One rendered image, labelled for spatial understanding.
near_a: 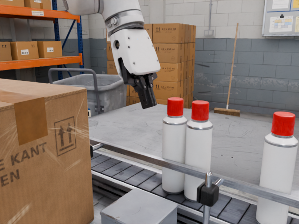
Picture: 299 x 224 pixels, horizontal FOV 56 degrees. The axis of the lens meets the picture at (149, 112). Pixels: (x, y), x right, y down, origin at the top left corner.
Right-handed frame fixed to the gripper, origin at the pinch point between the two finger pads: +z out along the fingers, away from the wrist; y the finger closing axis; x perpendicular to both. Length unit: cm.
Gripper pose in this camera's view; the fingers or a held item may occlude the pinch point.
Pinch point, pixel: (147, 98)
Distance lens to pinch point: 62.1
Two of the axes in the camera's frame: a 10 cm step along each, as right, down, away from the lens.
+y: 5.9, -2.1, 7.8
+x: -7.5, 2.0, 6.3
